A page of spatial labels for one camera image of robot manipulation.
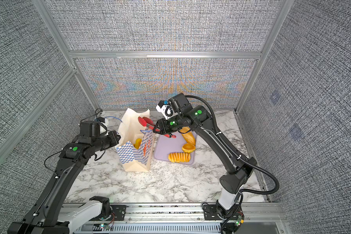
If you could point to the blue checkered paper bag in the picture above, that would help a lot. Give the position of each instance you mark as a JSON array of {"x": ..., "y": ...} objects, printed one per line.
[{"x": 135, "y": 148}]

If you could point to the lilac plastic tray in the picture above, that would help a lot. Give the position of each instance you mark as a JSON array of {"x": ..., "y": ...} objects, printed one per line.
[{"x": 165, "y": 146}]

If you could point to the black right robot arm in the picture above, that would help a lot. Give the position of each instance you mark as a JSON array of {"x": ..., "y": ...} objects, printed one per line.
[{"x": 196, "y": 113}]

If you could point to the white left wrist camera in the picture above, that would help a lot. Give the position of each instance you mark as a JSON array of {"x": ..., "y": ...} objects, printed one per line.
[{"x": 103, "y": 125}]

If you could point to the ridged spiral bread roll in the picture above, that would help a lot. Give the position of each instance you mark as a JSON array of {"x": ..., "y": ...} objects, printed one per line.
[{"x": 179, "y": 157}]

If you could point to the round yellow tart bread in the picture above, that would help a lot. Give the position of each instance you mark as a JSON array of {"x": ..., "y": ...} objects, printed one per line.
[{"x": 188, "y": 148}]

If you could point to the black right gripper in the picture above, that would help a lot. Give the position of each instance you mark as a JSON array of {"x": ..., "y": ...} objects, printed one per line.
[{"x": 164, "y": 126}]

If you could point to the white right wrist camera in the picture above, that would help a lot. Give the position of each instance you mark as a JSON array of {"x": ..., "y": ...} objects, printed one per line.
[{"x": 165, "y": 109}]

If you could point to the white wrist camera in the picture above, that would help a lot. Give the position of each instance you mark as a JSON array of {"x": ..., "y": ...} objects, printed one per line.
[
  {"x": 103, "y": 125},
  {"x": 165, "y": 109}
]

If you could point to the yellow oval bun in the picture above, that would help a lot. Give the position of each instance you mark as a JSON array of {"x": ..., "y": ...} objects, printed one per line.
[{"x": 138, "y": 143}]

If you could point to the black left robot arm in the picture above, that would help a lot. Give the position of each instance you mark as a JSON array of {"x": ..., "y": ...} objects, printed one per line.
[{"x": 43, "y": 217}]

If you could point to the aluminium enclosure frame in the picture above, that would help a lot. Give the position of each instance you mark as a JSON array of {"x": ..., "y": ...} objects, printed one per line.
[{"x": 278, "y": 72}]

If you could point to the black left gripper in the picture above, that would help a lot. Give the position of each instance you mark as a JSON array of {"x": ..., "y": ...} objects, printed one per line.
[{"x": 113, "y": 134}]

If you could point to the red silicone steel tongs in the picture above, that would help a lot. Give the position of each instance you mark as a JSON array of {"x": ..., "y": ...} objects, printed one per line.
[{"x": 147, "y": 122}]

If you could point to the long baguette loaf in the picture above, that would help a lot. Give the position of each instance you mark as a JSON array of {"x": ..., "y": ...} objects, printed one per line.
[{"x": 188, "y": 135}]

